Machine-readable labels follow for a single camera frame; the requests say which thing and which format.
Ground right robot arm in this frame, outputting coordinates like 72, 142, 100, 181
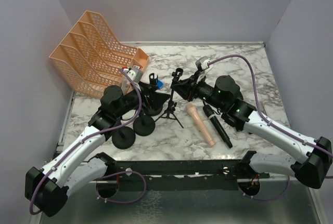
171, 71, 332, 189

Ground front round-base mic stand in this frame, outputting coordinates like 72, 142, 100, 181
112, 126, 136, 150

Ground back round-base mic stand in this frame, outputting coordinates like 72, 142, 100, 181
144, 73, 162, 116

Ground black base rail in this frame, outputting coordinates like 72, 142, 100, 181
94, 152, 269, 191

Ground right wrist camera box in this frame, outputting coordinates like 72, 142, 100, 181
195, 57, 211, 72

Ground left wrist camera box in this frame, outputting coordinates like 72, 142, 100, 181
123, 67, 144, 83

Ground round-base mic stand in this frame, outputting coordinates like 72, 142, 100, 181
144, 73, 162, 116
112, 126, 136, 150
133, 112, 156, 137

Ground middle round-base mic stand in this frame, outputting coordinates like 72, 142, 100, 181
133, 112, 156, 137

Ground beige microphone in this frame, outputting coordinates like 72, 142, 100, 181
185, 103, 215, 147

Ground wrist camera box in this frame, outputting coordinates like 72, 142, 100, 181
195, 57, 211, 72
123, 67, 144, 83

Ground orange plastic file organizer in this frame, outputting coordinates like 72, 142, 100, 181
49, 11, 150, 99

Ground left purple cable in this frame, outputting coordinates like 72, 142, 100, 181
29, 69, 143, 216

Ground black tripod mic stand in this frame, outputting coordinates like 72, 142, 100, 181
155, 68, 184, 128

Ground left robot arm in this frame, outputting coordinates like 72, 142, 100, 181
24, 82, 170, 217

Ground red white staple box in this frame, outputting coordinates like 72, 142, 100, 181
132, 65, 142, 72

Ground black microphone white ring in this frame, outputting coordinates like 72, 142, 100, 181
202, 104, 233, 149

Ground blue small box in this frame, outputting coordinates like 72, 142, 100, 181
157, 80, 163, 89

